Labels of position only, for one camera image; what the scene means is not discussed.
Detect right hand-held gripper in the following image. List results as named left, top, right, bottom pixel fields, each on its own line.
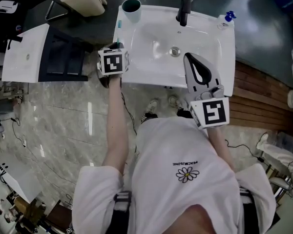
left=184, top=53, right=230, bottom=131

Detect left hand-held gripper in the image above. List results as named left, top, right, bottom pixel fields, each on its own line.
left=97, top=42, right=130, bottom=76

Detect teal toothbrush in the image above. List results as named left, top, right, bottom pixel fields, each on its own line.
left=116, top=19, right=125, bottom=49

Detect teal cup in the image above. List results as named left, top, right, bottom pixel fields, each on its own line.
left=122, top=0, right=143, bottom=24

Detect blue-capped soap bottle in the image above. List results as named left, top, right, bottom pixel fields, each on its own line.
left=217, top=10, right=237, bottom=31

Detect person's left forearm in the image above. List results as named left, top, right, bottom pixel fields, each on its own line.
left=102, top=74, right=129, bottom=170

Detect person's right white shoe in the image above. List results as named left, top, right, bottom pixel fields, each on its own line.
left=167, top=95, right=184, bottom=109

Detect person's white shoe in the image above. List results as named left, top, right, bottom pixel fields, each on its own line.
left=167, top=95, right=184, bottom=109
left=146, top=98, right=159, bottom=114

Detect person's black trousers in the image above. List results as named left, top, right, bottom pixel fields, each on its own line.
left=140, top=107, right=194, bottom=124

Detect white oval-basin sink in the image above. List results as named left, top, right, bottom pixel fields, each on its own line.
left=113, top=5, right=236, bottom=98

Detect person's left white shoe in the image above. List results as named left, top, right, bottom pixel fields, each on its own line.
left=146, top=98, right=159, bottom=114

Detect wooden slatted platform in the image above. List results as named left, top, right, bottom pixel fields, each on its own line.
left=228, top=59, right=293, bottom=137

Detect cream plastic trash bin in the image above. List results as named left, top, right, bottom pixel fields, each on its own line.
left=60, top=0, right=106, bottom=18

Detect tall black faucet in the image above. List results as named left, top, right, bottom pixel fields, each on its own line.
left=176, top=0, right=194, bottom=27

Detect person's white shirt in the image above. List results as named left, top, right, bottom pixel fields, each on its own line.
left=72, top=117, right=276, bottom=234

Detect white flat rectangular sink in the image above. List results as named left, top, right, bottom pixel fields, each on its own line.
left=1, top=23, right=51, bottom=83

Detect small black faucet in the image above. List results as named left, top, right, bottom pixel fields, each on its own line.
left=6, top=35, right=23, bottom=50

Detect white draped cloth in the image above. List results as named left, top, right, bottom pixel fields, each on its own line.
left=255, top=132, right=293, bottom=180

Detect white flat device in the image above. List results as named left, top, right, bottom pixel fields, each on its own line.
left=0, top=0, right=18, bottom=15

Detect person's bare neck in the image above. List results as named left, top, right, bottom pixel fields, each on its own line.
left=162, top=203, right=219, bottom=234

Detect white flat panel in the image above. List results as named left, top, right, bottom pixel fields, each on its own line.
left=0, top=152, right=43, bottom=204

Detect black frame sink cabinet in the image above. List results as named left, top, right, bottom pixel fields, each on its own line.
left=38, top=25, right=93, bottom=83

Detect black cable with adapter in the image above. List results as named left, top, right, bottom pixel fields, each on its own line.
left=224, top=139, right=267, bottom=163

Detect person's left black harness strap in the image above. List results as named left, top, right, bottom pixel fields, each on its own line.
left=113, top=191, right=132, bottom=234

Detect person's black harness strap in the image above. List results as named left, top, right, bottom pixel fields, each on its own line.
left=113, top=191, right=132, bottom=234
left=238, top=188, right=281, bottom=234

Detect person's right black harness strap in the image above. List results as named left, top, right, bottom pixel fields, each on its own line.
left=238, top=188, right=281, bottom=234

